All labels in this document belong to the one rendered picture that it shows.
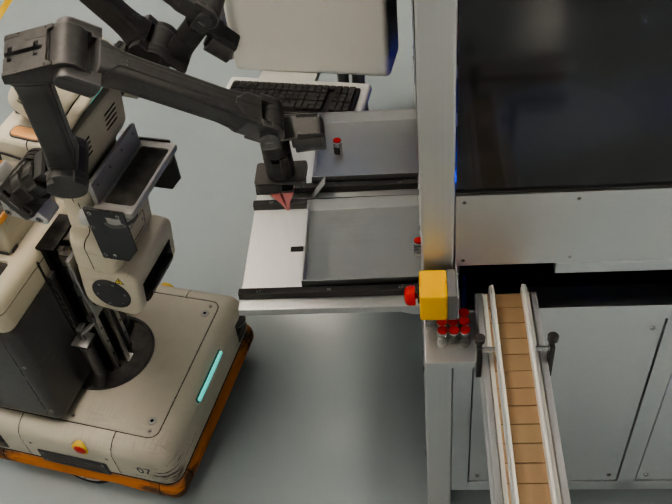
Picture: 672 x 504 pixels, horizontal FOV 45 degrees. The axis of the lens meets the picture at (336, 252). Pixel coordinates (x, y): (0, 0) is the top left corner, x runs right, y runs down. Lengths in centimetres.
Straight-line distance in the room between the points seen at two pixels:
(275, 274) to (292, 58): 91
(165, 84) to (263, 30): 117
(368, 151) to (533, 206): 69
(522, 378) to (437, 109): 54
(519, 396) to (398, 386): 117
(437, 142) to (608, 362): 75
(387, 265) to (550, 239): 40
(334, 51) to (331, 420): 114
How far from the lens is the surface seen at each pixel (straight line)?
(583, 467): 234
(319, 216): 195
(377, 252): 185
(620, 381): 201
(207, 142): 371
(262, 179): 163
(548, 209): 155
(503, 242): 160
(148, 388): 248
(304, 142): 156
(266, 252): 189
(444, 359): 166
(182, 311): 264
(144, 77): 137
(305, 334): 285
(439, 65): 133
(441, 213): 153
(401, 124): 220
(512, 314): 167
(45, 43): 135
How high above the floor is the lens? 222
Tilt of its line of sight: 46 degrees down
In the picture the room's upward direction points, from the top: 8 degrees counter-clockwise
